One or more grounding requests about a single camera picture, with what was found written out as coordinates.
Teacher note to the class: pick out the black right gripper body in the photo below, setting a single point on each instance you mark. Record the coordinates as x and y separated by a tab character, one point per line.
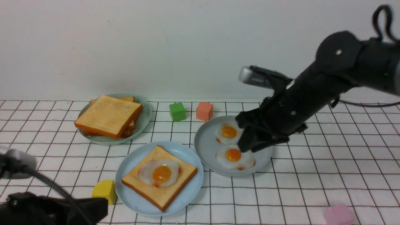
288	111

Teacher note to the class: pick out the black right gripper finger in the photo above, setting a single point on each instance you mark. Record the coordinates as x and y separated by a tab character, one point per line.
255	138

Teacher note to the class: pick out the fried egg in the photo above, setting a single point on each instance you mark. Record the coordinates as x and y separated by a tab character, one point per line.
230	157
228	133
160	173

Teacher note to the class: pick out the toast slice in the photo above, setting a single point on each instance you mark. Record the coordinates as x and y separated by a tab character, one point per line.
129	98
109	116
175	187
127	133

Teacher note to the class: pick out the light blue plate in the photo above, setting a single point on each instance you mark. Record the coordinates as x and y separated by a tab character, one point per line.
190	193

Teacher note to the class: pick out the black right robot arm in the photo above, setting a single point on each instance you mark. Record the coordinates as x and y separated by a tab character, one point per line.
342	62

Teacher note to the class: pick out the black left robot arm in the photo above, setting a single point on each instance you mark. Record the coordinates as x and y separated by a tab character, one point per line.
25	208

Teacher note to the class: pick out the grey plate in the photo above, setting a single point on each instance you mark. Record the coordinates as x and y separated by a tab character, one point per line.
207	147

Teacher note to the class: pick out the orange cube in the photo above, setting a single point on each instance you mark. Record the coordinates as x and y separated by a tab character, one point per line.
204	111

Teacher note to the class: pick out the checkered white tablecloth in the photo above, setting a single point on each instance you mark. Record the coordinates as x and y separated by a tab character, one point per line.
348	155

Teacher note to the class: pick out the green cube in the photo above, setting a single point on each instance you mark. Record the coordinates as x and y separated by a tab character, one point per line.
177	112

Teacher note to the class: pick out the pale green plate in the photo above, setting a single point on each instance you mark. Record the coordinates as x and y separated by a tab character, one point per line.
140	124

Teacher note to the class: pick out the pink cube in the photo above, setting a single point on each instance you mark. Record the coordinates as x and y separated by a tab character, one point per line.
338	215

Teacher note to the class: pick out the yellow cube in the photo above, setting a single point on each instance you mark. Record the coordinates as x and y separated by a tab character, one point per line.
105	189

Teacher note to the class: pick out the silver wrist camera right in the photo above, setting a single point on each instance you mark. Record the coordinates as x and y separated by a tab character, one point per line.
264	78

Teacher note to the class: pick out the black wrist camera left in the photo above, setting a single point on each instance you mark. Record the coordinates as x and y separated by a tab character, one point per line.
13	162

